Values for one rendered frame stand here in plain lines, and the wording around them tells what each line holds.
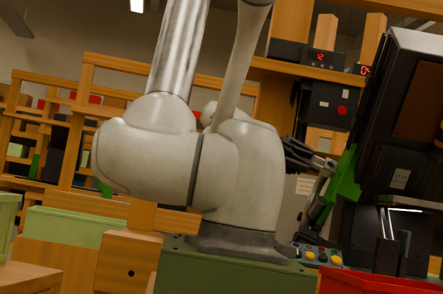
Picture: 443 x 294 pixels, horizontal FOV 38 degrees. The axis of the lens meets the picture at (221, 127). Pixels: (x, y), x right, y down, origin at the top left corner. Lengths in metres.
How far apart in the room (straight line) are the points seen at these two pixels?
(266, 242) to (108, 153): 0.36
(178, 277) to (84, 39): 11.18
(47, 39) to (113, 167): 11.09
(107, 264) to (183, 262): 0.55
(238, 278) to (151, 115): 0.37
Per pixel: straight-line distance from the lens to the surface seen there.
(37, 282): 1.55
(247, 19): 1.75
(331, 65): 2.29
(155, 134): 1.27
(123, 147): 1.26
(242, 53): 1.79
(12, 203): 1.65
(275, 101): 2.33
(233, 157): 1.25
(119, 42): 12.21
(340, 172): 1.98
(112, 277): 1.70
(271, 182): 1.27
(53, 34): 12.34
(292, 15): 2.40
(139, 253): 1.69
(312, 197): 2.09
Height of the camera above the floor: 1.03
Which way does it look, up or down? 6 degrees up
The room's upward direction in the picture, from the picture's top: 10 degrees clockwise
